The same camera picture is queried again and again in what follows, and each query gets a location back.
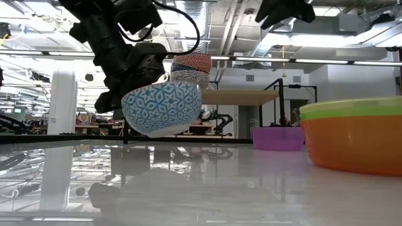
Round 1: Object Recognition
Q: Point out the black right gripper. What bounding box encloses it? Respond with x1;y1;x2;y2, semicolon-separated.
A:
254;0;317;30

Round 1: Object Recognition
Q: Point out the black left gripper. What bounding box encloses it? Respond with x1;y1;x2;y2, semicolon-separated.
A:
94;42;170;115

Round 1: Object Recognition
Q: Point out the orange blue-star ceramic bowl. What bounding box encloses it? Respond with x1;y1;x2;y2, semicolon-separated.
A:
121;80;203;139

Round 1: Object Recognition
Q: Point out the blue-striped red-wave ceramic bowl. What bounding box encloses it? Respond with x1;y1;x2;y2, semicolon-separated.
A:
171;52;213;74

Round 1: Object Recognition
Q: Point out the green plastic bowl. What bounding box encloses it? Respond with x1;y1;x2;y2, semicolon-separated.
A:
298;95;402;122

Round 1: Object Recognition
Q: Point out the purple plastic bowl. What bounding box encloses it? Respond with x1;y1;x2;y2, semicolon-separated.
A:
250;126;305;153

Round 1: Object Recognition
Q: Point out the white round column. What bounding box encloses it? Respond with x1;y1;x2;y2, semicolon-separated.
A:
46;69;79;136

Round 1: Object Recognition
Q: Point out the yellow hanging pendant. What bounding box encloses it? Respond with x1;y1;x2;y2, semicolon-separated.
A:
280;45;288;78

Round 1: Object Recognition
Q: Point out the black metal stand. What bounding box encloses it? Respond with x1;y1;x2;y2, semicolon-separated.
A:
272;83;318;127

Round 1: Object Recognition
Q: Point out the orange plastic bowl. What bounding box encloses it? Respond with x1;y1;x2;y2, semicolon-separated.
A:
300;114;402;177

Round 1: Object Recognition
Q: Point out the black metal rig frame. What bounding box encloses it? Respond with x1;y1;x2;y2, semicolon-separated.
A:
0;48;402;67

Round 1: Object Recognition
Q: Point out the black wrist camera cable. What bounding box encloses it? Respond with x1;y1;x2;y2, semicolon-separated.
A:
116;0;202;56

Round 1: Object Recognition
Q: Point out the wooden shelf with black frame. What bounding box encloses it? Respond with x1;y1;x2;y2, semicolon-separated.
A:
121;78;286;146

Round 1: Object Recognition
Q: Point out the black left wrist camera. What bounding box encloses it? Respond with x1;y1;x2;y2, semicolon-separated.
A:
113;0;164;35

